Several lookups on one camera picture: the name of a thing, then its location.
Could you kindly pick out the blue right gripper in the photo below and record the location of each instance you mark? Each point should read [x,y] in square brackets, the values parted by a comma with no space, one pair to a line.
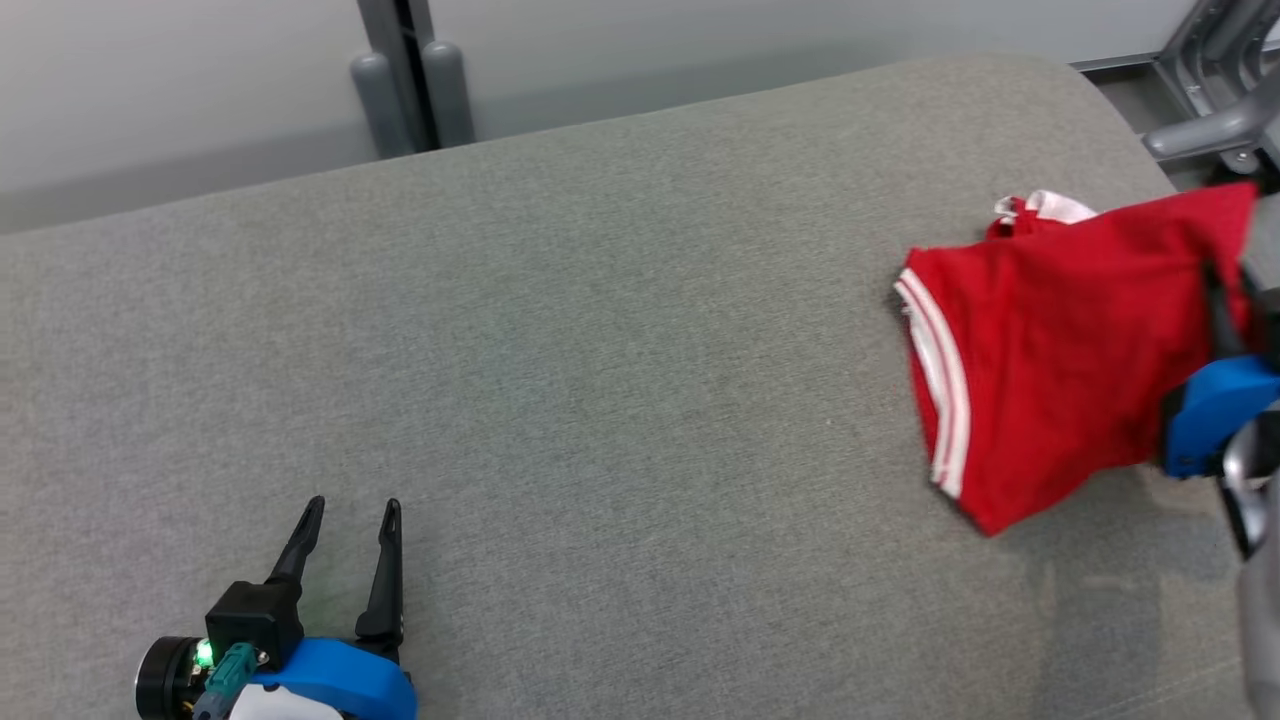
[1215,410]

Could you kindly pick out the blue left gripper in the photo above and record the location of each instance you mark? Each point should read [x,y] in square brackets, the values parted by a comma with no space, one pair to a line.
[340,675]

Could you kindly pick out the grey metal frame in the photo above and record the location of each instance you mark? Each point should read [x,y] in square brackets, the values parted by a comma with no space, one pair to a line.
[1215,70]

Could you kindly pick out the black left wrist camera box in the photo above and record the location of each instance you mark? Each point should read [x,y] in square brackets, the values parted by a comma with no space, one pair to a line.
[250,620]

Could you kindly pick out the red shorts white waistband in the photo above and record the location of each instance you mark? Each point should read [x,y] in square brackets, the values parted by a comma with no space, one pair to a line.
[1055,205]

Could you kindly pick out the red jersey number 23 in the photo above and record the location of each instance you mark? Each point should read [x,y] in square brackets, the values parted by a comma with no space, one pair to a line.
[1060,350]

